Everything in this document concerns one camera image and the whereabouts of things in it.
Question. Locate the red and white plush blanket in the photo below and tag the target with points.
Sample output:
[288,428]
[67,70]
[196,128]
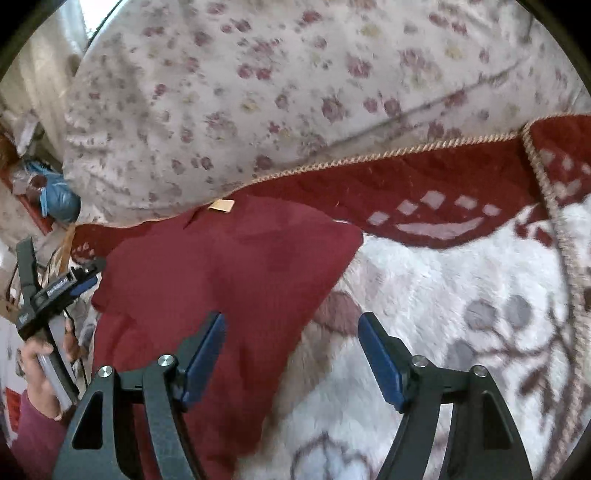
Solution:
[438,300]

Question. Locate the floral white pillow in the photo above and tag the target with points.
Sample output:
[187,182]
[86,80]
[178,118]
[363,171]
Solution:
[277,69]

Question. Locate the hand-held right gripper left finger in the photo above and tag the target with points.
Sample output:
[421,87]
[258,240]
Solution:
[205,360]

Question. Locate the blue plastic bag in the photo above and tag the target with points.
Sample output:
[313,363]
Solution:
[57,201]

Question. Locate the dark red garment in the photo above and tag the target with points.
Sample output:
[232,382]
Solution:
[231,277]

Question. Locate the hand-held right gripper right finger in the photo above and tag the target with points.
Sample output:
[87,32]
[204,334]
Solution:
[381,360]

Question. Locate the beige curtain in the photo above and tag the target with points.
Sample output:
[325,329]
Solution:
[41,69]

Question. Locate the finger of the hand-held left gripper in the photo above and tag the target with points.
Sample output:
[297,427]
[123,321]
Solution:
[85,279]
[27,265]

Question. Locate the person's left hand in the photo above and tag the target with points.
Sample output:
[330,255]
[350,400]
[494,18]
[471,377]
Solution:
[34,374]

